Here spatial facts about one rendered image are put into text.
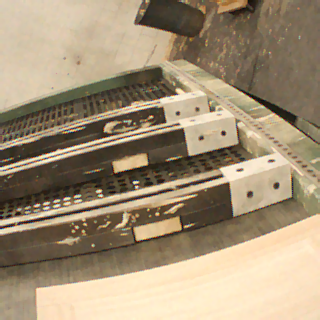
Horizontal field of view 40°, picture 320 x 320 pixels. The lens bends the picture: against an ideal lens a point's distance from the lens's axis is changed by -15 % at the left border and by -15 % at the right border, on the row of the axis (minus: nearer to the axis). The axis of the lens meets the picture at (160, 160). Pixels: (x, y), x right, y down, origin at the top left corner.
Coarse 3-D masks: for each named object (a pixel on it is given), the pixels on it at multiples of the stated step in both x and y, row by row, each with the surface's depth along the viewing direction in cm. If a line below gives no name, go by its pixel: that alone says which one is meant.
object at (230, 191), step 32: (256, 160) 87; (128, 192) 85; (160, 192) 84; (192, 192) 81; (224, 192) 82; (256, 192) 83; (288, 192) 85; (0, 224) 81; (32, 224) 79; (64, 224) 79; (96, 224) 80; (128, 224) 81; (192, 224) 83; (0, 256) 78; (32, 256) 79; (64, 256) 81
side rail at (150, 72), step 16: (96, 80) 202; (112, 80) 201; (128, 80) 202; (144, 80) 203; (48, 96) 197; (64, 96) 199; (80, 96) 200; (0, 112) 195; (16, 112) 196; (32, 112) 198
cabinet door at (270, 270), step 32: (224, 256) 70; (256, 256) 67; (288, 256) 65; (64, 288) 68; (96, 288) 67; (128, 288) 66; (160, 288) 65; (192, 288) 64; (224, 288) 62; (256, 288) 60; (288, 288) 58
